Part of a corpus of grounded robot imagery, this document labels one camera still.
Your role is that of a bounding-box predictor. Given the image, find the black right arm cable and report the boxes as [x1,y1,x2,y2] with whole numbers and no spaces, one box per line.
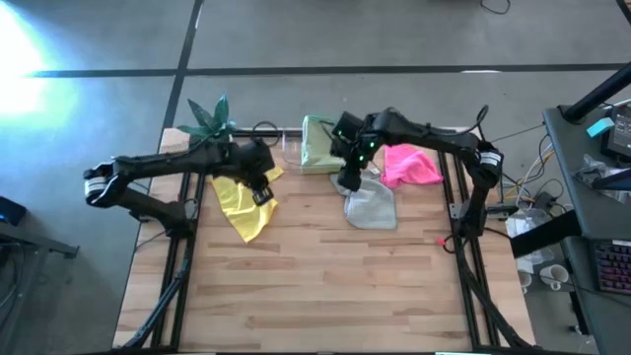
[418,104,490,144]

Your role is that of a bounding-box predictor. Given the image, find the black box with blue light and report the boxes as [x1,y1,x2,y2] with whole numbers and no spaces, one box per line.
[0,195,27,227]

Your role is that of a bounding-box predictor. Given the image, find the yellow and white cables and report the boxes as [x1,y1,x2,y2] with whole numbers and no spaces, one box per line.
[492,122,566,203]

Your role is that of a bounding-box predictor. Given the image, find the clear plastic bin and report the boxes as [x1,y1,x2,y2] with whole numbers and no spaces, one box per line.
[281,127,361,175]

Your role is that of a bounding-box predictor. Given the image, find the black aluminium table frame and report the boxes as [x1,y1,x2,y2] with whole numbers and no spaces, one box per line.
[120,128,531,354]

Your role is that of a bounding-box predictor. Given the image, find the black floor cable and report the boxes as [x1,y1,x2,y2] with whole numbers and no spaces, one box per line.
[480,0,512,16]

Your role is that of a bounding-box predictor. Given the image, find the black power adapter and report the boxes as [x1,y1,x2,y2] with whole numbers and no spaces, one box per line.
[534,190,558,211]

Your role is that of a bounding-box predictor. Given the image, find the white mug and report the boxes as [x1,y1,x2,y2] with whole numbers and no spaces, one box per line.
[538,264,571,292]

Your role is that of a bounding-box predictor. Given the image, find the black backlit keyboard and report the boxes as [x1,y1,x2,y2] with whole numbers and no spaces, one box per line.
[591,239,631,296]

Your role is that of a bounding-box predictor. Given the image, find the yellow microfiber towel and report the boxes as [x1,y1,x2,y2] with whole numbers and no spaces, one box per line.
[210,165,286,244]

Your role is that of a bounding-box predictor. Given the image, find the black slanted pole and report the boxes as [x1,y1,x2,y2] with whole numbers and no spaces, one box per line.
[561,61,631,124]

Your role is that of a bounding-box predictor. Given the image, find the green plant in white pot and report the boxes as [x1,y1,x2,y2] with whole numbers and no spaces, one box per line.
[175,94,239,144]

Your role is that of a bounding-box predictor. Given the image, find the crumpled plastic wrap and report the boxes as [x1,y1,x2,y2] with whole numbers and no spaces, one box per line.
[571,153,631,204]

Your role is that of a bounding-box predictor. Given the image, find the black electronic device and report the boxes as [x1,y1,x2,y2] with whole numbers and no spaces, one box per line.
[604,104,631,160]

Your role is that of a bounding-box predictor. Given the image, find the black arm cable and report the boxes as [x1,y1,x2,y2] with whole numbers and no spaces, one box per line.
[250,120,282,147]
[418,104,490,144]

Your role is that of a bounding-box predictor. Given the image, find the dark grey side desk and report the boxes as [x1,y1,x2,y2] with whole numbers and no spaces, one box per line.
[541,103,631,355]

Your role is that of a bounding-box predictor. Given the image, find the grey furniture leg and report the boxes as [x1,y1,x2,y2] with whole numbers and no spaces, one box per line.
[0,221,80,260]

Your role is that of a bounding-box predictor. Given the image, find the sage green microfiber towel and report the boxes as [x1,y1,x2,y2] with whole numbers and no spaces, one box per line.
[300,114,346,175]

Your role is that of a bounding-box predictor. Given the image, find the light blue block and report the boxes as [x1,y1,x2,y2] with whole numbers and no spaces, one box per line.
[585,116,616,138]

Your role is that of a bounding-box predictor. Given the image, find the pink microfiber towel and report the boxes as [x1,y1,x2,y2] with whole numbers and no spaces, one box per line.
[380,142,445,190]

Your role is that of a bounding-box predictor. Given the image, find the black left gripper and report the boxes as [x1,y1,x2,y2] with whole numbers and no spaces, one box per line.
[224,139,277,208]

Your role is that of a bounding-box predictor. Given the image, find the black flat beam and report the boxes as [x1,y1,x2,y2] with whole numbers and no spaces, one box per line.
[510,209,583,258]

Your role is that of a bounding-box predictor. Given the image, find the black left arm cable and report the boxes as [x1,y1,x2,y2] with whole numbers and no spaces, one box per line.
[250,120,282,147]

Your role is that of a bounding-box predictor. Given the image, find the clear plastic bag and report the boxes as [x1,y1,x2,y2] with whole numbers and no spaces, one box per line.
[505,206,556,272]

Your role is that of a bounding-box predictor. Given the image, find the grey microfiber towel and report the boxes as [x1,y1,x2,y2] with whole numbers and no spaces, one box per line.
[329,167,398,231]

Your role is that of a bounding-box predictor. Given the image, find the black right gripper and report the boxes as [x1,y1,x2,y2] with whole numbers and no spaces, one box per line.
[330,110,384,193]

